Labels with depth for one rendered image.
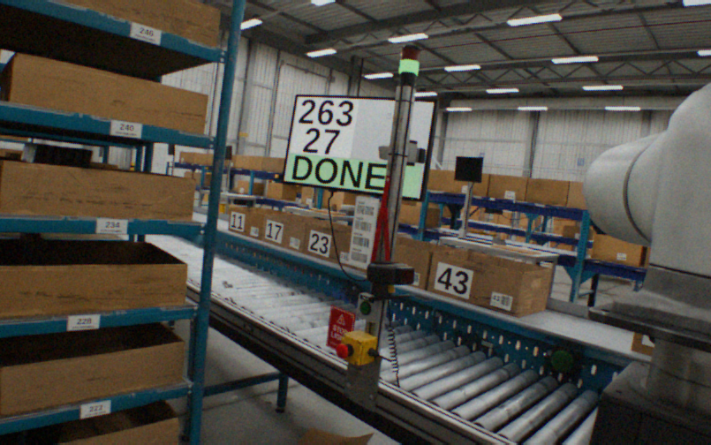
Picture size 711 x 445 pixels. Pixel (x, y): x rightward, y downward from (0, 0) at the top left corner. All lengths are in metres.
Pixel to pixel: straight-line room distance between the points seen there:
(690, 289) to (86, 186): 1.01
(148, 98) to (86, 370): 0.60
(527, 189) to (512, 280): 4.94
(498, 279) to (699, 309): 1.21
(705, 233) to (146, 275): 1.00
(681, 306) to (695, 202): 0.11
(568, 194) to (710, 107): 5.87
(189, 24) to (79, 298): 0.64
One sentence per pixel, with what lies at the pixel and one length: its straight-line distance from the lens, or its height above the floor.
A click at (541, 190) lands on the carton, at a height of 1.57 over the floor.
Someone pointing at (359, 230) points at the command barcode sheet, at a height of 1.15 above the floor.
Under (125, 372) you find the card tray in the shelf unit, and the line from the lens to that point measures 1.16.
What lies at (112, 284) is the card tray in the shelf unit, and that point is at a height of 1.00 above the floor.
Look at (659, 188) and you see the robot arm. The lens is 0.60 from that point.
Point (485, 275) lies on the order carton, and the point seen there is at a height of 1.01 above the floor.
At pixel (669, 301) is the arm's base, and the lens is 0.56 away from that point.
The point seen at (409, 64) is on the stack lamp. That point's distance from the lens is 1.25.
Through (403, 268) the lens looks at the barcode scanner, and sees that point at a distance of 1.11.
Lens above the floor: 1.27
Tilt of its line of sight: 4 degrees down
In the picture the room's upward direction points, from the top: 7 degrees clockwise
